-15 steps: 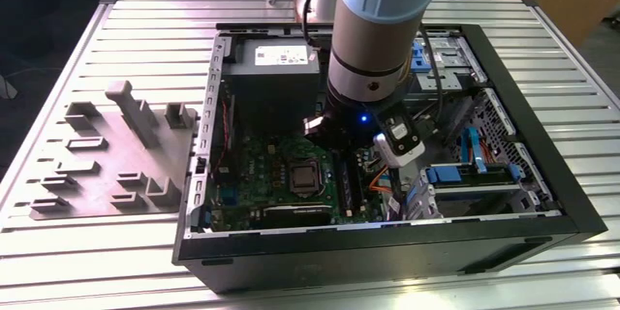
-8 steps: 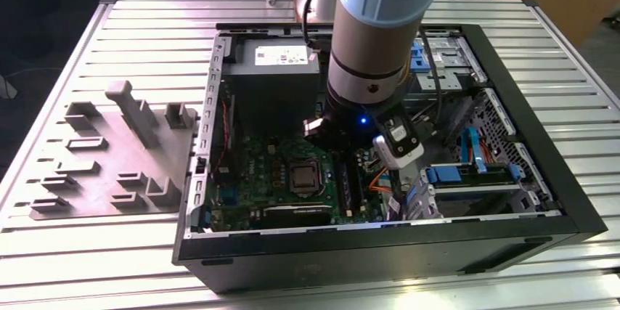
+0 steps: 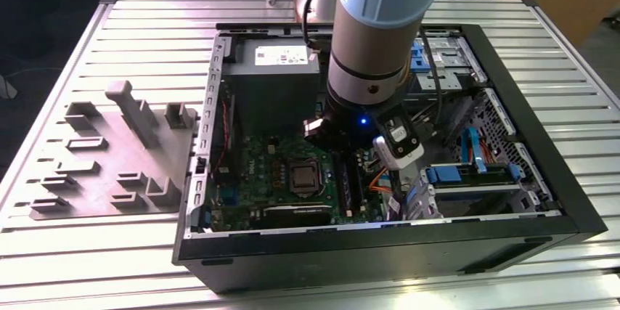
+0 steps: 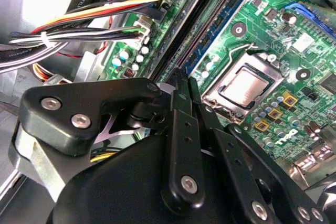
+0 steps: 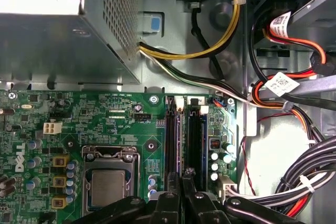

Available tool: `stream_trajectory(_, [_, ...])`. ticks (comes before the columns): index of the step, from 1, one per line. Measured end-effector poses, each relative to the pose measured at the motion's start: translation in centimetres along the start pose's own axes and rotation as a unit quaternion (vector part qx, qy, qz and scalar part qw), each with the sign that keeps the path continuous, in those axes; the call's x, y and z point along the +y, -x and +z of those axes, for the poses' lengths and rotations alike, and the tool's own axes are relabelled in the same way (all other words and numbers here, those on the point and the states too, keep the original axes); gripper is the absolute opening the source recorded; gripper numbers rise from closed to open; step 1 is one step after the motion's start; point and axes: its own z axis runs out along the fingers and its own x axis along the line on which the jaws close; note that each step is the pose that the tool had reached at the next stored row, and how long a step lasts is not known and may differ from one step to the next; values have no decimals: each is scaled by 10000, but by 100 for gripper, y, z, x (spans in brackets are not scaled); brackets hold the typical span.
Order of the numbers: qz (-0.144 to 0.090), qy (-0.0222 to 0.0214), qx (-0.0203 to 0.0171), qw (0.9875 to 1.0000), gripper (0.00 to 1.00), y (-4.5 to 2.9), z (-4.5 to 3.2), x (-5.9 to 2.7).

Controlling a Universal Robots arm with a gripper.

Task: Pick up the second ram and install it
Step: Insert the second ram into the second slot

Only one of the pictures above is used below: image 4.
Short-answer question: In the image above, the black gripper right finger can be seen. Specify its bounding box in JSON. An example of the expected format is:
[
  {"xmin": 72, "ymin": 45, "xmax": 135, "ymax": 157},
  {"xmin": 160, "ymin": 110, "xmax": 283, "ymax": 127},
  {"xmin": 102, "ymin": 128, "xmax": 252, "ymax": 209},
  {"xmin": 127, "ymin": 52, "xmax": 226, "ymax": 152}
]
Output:
[{"xmin": 188, "ymin": 77, "xmax": 330, "ymax": 224}]

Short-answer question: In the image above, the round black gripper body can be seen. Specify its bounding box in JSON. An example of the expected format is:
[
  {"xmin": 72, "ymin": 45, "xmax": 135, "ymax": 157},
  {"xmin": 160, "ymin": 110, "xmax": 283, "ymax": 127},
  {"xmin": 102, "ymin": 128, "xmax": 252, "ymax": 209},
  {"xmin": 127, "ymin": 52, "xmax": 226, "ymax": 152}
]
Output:
[{"xmin": 46, "ymin": 134, "xmax": 249, "ymax": 224}]

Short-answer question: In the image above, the dark RAM stick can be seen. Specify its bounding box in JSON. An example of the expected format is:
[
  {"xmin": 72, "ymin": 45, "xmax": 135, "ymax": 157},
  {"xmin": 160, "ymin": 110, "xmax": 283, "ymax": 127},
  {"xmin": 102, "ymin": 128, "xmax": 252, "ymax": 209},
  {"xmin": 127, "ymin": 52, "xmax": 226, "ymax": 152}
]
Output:
[{"xmin": 153, "ymin": 0, "xmax": 223, "ymax": 80}]

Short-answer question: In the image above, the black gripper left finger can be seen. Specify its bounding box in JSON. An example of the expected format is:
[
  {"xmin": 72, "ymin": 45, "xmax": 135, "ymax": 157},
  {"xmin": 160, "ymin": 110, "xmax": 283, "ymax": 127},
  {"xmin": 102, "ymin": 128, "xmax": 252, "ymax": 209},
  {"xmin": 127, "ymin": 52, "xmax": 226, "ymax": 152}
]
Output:
[{"xmin": 15, "ymin": 68, "xmax": 207, "ymax": 210}]

